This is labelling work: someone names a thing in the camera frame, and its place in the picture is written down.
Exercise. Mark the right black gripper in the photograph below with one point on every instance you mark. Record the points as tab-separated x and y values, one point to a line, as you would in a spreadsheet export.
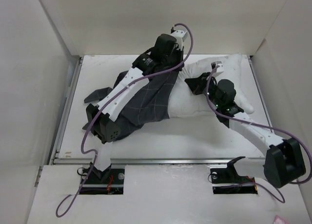
195	84

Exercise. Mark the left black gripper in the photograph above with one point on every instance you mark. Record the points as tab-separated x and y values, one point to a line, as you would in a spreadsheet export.
180	53

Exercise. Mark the white pillow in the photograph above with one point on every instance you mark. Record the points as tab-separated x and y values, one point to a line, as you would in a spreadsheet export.
183	103

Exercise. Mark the dark grey checked pillowcase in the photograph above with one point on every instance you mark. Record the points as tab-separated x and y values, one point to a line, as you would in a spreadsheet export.
149	104

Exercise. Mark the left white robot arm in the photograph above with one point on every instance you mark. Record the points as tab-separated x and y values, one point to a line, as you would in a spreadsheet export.
105	105

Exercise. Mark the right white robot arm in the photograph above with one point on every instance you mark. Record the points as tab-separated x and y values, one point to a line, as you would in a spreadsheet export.
283	161

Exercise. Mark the pink object at corner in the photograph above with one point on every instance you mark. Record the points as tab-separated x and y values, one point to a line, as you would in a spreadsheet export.
279	220

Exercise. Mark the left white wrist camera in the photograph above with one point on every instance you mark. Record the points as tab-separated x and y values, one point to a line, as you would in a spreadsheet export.
180	36

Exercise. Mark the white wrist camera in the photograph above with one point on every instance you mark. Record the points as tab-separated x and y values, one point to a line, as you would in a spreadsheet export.
217	67
180	36

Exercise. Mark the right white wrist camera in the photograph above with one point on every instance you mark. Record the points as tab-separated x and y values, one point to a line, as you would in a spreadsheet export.
217	67

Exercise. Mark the aluminium right rail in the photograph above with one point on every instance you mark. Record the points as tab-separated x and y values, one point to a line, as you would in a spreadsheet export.
259	91

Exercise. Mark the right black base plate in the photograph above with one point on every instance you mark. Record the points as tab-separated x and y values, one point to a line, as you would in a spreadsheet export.
226	180

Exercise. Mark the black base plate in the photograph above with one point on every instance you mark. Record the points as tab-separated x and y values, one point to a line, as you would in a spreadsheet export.
226	180
107	182

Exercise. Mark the aluminium front rail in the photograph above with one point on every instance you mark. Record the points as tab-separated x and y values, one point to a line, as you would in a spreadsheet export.
58	161

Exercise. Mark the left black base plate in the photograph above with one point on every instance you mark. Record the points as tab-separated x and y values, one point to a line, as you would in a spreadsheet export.
107	182

